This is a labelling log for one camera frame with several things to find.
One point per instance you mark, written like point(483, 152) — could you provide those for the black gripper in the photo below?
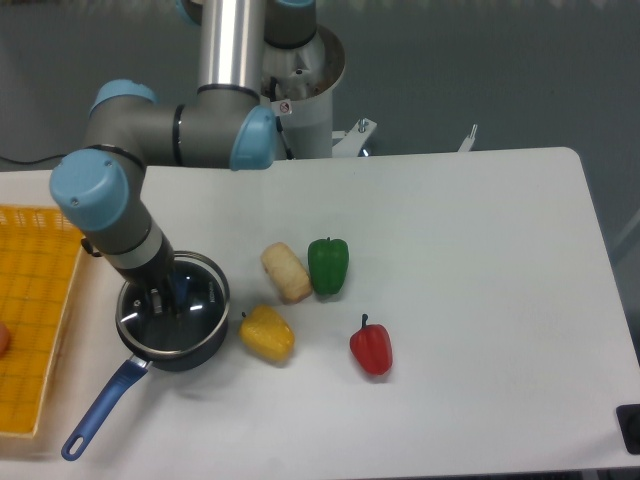
point(149, 266)

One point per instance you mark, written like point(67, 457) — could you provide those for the glass pot lid blue knob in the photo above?
point(185, 315)

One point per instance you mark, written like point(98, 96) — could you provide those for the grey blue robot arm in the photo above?
point(98, 187)

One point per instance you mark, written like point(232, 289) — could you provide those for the yellow bell pepper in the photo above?
point(266, 333)

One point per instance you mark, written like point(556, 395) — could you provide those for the beige bread loaf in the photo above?
point(286, 272)

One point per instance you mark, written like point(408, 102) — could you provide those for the yellow plastic basket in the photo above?
point(40, 251)

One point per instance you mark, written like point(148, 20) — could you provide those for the orange object in basket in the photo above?
point(5, 338)

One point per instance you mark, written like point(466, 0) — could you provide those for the green bell pepper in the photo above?
point(328, 262)

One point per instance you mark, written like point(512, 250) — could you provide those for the red bell pepper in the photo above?
point(371, 347)

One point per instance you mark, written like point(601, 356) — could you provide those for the black corner device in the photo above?
point(629, 421)

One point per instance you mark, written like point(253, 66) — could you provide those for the dark saucepan blue handle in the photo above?
point(130, 371)

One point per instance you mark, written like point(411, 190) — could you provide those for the white metal base frame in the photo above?
point(353, 142)

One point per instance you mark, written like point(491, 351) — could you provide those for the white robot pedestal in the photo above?
point(298, 84)

